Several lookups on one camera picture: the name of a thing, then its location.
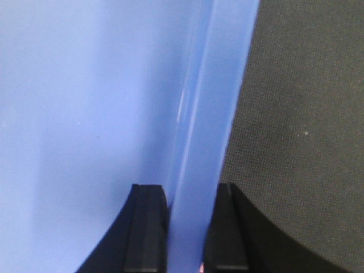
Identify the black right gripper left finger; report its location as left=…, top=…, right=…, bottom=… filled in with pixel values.
left=78, top=184, right=168, bottom=272

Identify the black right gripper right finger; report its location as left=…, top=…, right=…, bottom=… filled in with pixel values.
left=203, top=183, right=345, bottom=273

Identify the blue plastic tray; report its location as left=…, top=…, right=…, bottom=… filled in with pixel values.
left=1, top=1, right=259, bottom=272

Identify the dark grey table mat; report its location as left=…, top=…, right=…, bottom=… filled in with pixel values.
left=221, top=1, right=363, bottom=272

